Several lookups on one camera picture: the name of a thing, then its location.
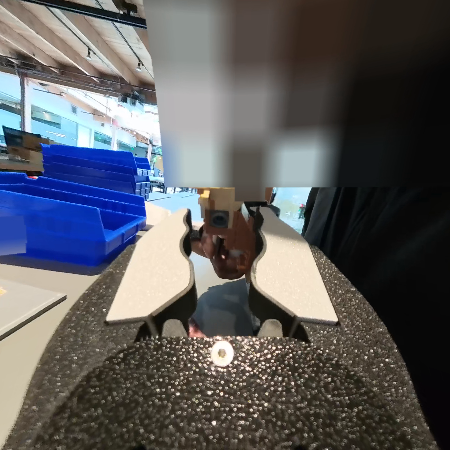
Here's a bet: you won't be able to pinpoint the black monitor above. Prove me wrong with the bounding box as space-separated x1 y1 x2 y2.
2 125 42 148

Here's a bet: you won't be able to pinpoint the cardboard box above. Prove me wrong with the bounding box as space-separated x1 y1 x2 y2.
7 135 45 173

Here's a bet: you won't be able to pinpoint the blue plastic bin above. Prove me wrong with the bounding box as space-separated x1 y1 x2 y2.
0 170 147 266

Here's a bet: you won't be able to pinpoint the grey instruction booklet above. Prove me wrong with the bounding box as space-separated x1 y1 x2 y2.
0 278 67 341

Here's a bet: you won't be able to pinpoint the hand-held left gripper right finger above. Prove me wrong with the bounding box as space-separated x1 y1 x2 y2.
248 207 340 325

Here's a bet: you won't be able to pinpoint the tan and brown brick figure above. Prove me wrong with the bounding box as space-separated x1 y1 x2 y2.
196 187 262 278

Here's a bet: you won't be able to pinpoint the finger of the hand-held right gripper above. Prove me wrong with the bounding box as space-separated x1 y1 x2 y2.
242 200 268 218

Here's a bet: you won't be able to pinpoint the blue compartment bins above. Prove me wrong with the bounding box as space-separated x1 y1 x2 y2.
135 156 153 198

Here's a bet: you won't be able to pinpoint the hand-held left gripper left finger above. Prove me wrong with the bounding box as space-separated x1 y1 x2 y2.
105 208 197 324

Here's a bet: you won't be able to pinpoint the grey desk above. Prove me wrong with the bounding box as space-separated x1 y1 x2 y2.
0 191 254 443

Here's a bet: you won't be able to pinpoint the stack of blue bins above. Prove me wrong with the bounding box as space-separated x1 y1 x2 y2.
40 143 138 195

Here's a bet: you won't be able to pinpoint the black ceiling track rail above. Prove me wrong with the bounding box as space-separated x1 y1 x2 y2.
21 0 147 28

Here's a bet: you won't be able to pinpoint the brown wooden table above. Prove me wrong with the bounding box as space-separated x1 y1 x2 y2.
0 155 44 173

